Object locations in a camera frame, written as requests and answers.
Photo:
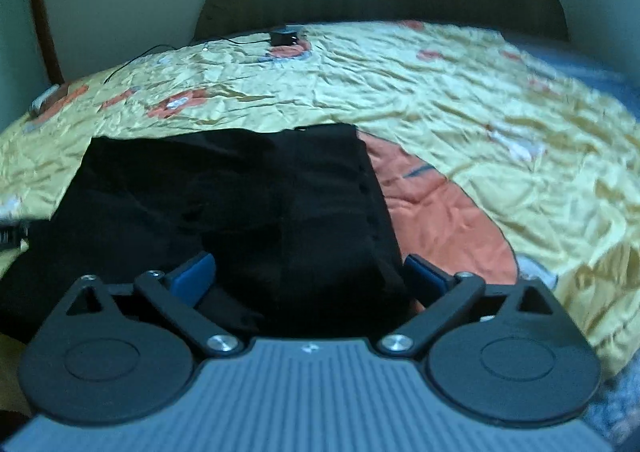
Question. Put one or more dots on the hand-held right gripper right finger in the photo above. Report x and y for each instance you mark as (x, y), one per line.
(425, 279)

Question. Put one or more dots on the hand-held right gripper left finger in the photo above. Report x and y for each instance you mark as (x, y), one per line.
(192, 277)

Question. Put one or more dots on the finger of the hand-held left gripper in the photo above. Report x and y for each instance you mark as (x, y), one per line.
(10, 235)

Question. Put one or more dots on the black pants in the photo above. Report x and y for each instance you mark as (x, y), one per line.
(225, 192)

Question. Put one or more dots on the small brown white box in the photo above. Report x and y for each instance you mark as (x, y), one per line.
(47, 99)

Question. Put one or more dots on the yellow printed blanket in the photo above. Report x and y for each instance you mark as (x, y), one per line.
(400, 81)

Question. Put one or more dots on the white door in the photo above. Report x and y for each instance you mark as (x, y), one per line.
(12, 31)

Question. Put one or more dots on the blue patterned cloth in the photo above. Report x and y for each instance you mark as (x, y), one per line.
(615, 417)

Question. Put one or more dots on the blue grey cloth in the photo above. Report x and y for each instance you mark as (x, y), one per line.
(600, 76)

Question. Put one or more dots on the brown door frame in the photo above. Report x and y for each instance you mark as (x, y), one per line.
(42, 6)

